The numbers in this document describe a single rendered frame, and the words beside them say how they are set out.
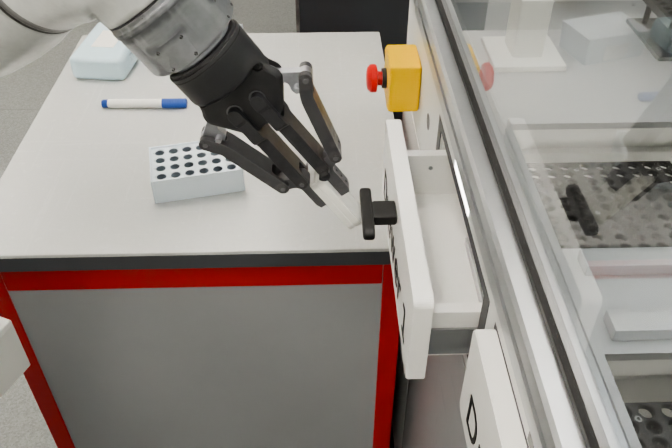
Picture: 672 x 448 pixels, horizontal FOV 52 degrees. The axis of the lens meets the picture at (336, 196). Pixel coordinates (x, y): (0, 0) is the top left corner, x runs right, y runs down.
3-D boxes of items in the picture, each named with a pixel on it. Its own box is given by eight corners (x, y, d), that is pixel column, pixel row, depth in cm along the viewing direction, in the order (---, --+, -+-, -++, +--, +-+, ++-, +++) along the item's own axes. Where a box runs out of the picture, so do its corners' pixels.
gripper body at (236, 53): (153, 93, 57) (227, 166, 62) (232, 37, 54) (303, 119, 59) (168, 50, 63) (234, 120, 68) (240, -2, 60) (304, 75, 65)
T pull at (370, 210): (363, 243, 68) (363, 232, 67) (359, 195, 74) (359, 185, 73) (399, 242, 68) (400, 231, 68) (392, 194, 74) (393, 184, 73)
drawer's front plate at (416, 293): (405, 382, 65) (414, 303, 58) (381, 190, 88) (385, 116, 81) (424, 382, 65) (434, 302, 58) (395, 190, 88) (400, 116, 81)
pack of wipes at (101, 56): (125, 82, 120) (120, 59, 118) (72, 80, 121) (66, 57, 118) (150, 43, 132) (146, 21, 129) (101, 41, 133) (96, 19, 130)
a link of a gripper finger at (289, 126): (248, 80, 63) (260, 71, 62) (322, 159, 69) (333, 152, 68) (244, 102, 60) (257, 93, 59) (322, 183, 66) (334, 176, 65)
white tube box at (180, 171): (155, 204, 95) (150, 182, 92) (152, 168, 101) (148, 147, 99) (245, 190, 97) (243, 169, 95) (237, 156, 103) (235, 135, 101)
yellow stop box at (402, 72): (382, 113, 98) (385, 67, 93) (379, 87, 104) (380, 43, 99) (418, 112, 98) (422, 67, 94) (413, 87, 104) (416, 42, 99)
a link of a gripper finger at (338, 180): (311, 153, 67) (336, 138, 66) (340, 187, 70) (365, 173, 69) (311, 163, 66) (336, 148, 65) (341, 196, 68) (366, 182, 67)
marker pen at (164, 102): (102, 110, 113) (100, 101, 112) (104, 105, 115) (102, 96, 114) (186, 109, 113) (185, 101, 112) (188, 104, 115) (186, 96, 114)
